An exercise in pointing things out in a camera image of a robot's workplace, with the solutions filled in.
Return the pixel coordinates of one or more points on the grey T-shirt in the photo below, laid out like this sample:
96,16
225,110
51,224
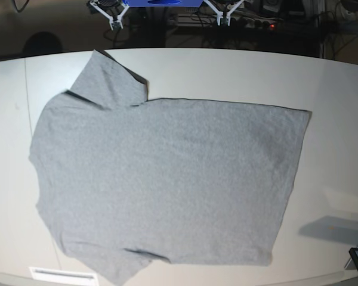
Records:
124,180

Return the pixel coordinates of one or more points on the white power strip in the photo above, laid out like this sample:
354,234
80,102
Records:
202,20

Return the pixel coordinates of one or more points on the blue plastic base block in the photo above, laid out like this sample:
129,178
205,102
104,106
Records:
163,3

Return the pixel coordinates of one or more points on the white label strip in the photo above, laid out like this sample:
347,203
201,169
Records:
37,271

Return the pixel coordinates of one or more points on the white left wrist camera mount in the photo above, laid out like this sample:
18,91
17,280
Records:
224,16

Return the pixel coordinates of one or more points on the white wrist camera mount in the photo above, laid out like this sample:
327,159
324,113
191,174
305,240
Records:
114,11
224,16

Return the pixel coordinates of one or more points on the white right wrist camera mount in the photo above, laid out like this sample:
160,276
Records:
114,11

